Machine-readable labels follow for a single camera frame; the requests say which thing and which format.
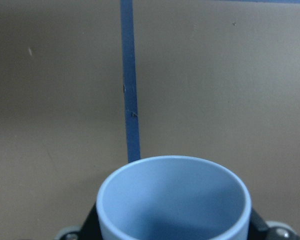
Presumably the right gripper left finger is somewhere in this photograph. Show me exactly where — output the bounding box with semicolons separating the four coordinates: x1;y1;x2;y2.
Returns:
54;202;102;240

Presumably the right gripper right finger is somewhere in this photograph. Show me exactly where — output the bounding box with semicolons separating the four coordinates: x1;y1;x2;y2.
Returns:
247;209;300;240

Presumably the light blue plastic cup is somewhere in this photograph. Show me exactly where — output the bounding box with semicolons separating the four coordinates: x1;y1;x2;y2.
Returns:
96;155;252;240

